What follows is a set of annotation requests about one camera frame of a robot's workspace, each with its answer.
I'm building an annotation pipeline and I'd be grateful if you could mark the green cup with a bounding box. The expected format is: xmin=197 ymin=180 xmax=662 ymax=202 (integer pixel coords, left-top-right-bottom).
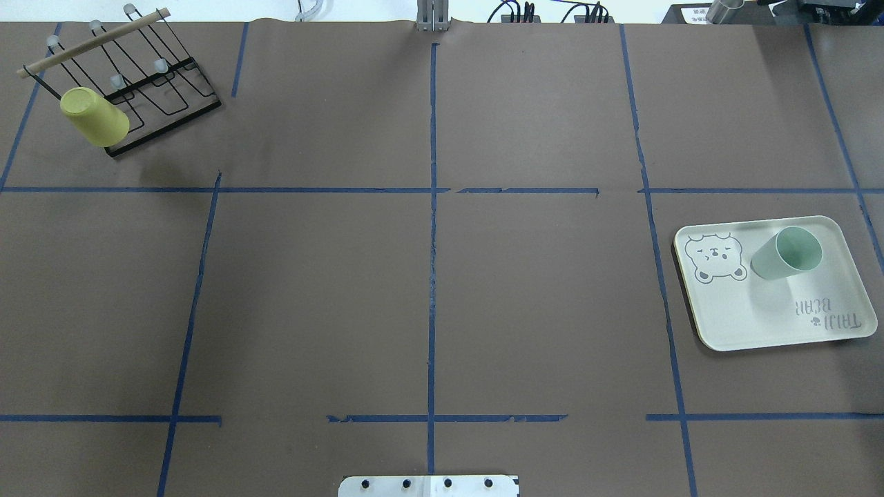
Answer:
xmin=749 ymin=226 xmax=823 ymax=280

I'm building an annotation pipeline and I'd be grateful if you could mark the cream bear tray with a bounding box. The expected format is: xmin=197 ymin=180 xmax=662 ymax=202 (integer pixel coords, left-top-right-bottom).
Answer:
xmin=673 ymin=216 xmax=878 ymax=351

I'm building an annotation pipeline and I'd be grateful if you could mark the yellow cup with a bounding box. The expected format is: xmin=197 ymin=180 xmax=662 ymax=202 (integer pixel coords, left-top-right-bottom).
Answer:
xmin=59 ymin=87 xmax=131 ymax=148

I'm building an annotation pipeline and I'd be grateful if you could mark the metal cup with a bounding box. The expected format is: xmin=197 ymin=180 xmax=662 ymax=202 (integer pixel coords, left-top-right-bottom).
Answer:
xmin=705 ymin=0 xmax=746 ymax=25

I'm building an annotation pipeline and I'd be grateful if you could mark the aluminium frame post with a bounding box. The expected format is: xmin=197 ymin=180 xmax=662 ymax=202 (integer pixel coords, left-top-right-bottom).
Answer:
xmin=416 ymin=0 xmax=451 ymax=32

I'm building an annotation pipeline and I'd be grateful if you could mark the black wire cup rack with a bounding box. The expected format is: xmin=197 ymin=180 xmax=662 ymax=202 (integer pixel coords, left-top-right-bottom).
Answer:
xmin=16 ymin=3 xmax=223 ymax=159

